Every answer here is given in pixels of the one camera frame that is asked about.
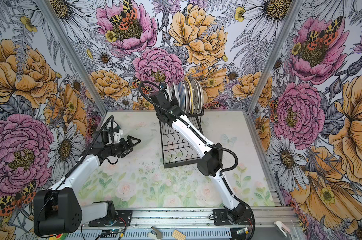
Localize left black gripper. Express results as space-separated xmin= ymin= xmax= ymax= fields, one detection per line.
xmin=105 ymin=135 xmax=141 ymax=159

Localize blue white striped plate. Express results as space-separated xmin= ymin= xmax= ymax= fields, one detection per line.
xmin=178 ymin=81 xmax=189 ymax=115

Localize small green rimmed plate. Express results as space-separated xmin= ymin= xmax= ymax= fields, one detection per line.
xmin=172 ymin=83 xmax=181 ymax=107

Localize yellow woven square plate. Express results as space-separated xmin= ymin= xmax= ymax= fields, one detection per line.
xmin=184 ymin=77 xmax=195 ymax=115

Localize white plate red characters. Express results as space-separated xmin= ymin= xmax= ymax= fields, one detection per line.
xmin=185 ymin=79 xmax=192 ymax=116

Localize black wire dish rack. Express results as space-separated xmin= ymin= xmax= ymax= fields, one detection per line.
xmin=159 ymin=112 xmax=204 ymax=169

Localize white floral plate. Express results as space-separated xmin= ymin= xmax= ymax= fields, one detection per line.
xmin=198 ymin=83 xmax=204 ymax=113

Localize orange sunburst plate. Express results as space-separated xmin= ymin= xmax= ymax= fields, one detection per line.
xmin=166 ymin=83 xmax=173 ymax=102

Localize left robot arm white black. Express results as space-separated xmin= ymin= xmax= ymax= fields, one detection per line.
xmin=33 ymin=130 xmax=141 ymax=238

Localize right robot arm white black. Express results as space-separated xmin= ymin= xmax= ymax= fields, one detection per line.
xmin=145 ymin=90 xmax=250 ymax=225

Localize grey clip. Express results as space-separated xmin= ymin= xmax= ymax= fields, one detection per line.
xmin=148 ymin=226 xmax=163 ymax=240

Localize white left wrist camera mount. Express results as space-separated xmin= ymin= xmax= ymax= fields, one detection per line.
xmin=109 ymin=130 xmax=123 ymax=144

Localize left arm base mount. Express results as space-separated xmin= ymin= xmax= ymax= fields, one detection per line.
xmin=88 ymin=210 xmax=133 ymax=227

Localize aluminium front rail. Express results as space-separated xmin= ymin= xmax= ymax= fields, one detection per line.
xmin=76 ymin=207 xmax=298 ymax=233

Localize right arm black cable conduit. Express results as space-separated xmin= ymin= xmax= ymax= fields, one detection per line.
xmin=138 ymin=80 xmax=239 ymax=176

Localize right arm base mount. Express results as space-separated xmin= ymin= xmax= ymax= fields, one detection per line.
xmin=213 ymin=209 xmax=255 ymax=226

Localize white handle object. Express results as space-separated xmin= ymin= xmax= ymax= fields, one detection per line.
xmin=273 ymin=221 xmax=291 ymax=238

